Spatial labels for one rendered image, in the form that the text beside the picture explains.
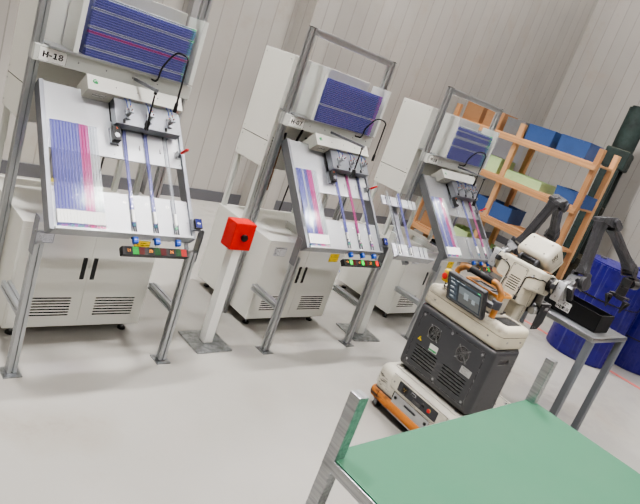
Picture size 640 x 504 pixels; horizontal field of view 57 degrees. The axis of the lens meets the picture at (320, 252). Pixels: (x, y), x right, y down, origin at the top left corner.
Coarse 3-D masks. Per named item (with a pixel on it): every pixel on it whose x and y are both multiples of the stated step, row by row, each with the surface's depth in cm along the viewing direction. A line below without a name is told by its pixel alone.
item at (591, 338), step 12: (552, 312) 360; (564, 324) 349; (576, 324) 352; (588, 336) 338; (600, 336) 345; (612, 336) 354; (624, 336) 364; (588, 348) 337; (612, 348) 367; (576, 360) 342; (612, 360) 366; (576, 372) 341; (600, 372) 371; (564, 384) 346; (600, 384) 371; (564, 396) 346; (588, 396) 375; (552, 408) 350; (588, 408) 377; (576, 420) 380
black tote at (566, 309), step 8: (576, 296) 373; (552, 304) 368; (560, 304) 364; (568, 304) 360; (576, 304) 356; (584, 304) 369; (560, 312) 363; (568, 312) 359; (576, 312) 356; (584, 312) 352; (592, 312) 348; (600, 312) 361; (576, 320) 355; (584, 320) 351; (592, 320) 348; (600, 320) 345; (608, 320) 352; (592, 328) 347; (600, 328) 350; (608, 328) 357
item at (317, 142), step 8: (312, 136) 372; (320, 136) 372; (328, 136) 378; (312, 144) 371; (320, 144) 370; (328, 144) 375; (336, 144) 381; (344, 144) 387; (352, 144) 393; (344, 152) 388; (352, 152) 390
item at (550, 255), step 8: (528, 240) 331; (536, 240) 329; (544, 240) 327; (520, 248) 330; (528, 248) 327; (536, 248) 325; (544, 248) 323; (552, 248) 321; (560, 248) 321; (536, 256) 322; (544, 256) 319; (552, 256) 319; (560, 256) 323; (544, 264) 320; (552, 264) 322; (560, 264) 327; (552, 272) 326
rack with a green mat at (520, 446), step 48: (336, 432) 119; (432, 432) 143; (480, 432) 151; (528, 432) 160; (576, 432) 171; (384, 480) 118; (432, 480) 124; (480, 480) 130; (528, 480) 137; (576, 480) 145; (624, 480) 153
